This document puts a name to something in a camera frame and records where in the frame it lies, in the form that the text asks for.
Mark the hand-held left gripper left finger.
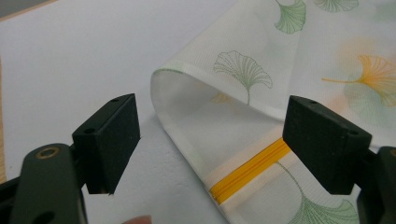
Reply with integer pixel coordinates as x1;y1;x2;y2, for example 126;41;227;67
72;92;141;196

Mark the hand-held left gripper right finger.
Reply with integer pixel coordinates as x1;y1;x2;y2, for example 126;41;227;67
281;94;374;196

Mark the white leaf-print mesh laundry bag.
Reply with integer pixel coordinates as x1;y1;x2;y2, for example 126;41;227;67
149;0;396;224

